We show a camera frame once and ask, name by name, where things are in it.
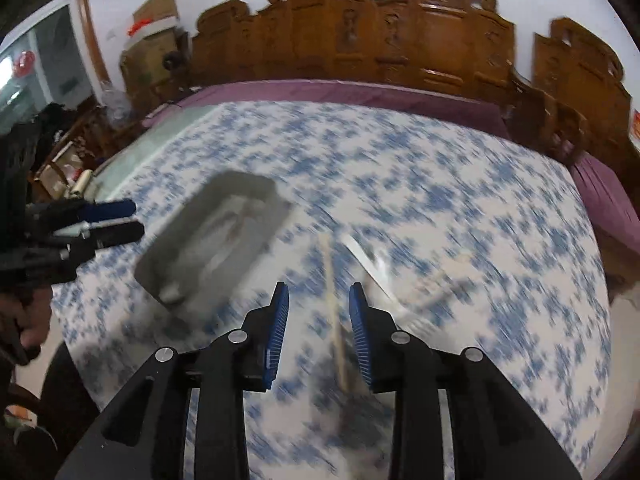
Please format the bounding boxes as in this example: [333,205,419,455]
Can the cardboard boxes stack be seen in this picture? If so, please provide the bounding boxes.
[119,0,189,110]

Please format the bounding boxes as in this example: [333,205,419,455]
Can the carved wooden sofa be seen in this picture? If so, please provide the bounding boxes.
[191,0,589,166]

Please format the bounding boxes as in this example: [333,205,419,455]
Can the wooden armchair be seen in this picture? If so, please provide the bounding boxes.
[533,18,639,185]

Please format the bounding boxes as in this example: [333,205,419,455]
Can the purple sofa cushion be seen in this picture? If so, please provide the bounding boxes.
[142,79,511,140]

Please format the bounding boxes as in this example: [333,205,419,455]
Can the purple armchair cushion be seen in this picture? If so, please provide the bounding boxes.
[570,152,639,252]

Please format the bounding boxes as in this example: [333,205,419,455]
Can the person's left hand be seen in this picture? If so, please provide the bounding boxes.
[1,284,53,366]

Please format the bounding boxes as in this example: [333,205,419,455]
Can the metal tray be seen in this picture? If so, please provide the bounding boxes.
[134,170,292,321]

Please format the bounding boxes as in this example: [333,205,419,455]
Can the blue floral tablecloth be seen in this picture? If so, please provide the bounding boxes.
[54,102,611,479]

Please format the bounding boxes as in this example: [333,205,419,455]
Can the light wooden chopstick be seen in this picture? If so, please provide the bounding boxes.
[319,233,349,393]

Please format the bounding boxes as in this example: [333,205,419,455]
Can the white plastic fork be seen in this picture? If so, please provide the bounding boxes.
[399,252,475,308]

